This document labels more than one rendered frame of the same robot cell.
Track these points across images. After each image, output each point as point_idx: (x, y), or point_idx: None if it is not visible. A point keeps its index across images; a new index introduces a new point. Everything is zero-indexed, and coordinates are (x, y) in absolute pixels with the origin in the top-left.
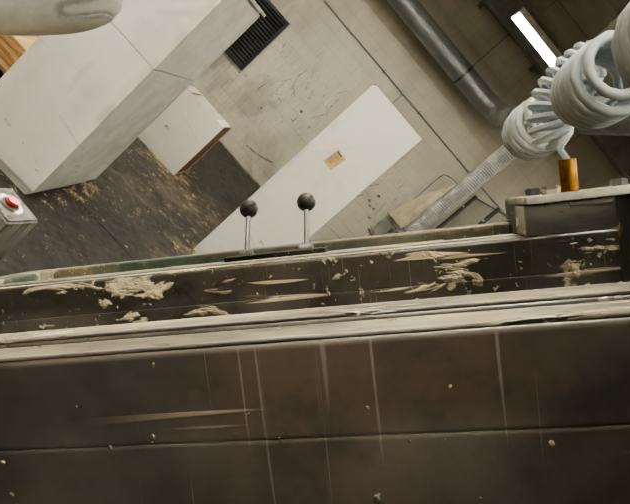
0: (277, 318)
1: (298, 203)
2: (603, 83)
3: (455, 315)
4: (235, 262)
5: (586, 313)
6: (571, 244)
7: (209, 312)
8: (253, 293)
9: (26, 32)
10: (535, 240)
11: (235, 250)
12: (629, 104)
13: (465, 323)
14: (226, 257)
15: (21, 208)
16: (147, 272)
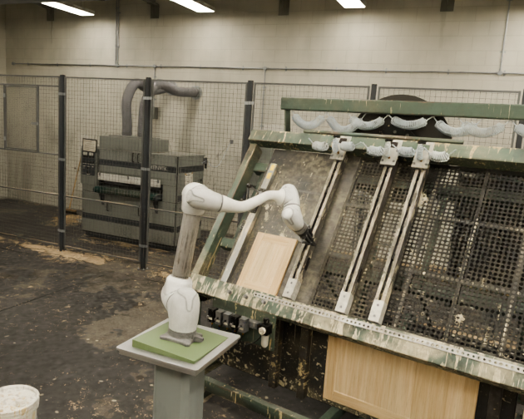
0: (379, 187)
1: (249, 187)
2: (353, 149)
3: (386, 178)
4: (322, 198)
5: (390, 173)
6: (343, 158)
7: (328, 204)
8: (330, 197)
9: None
10: (342, 161)
11: (222, 214)
12: (353, 147)
13: (388, 178)
14: (253, 212)
15: None
16: (317, 211)
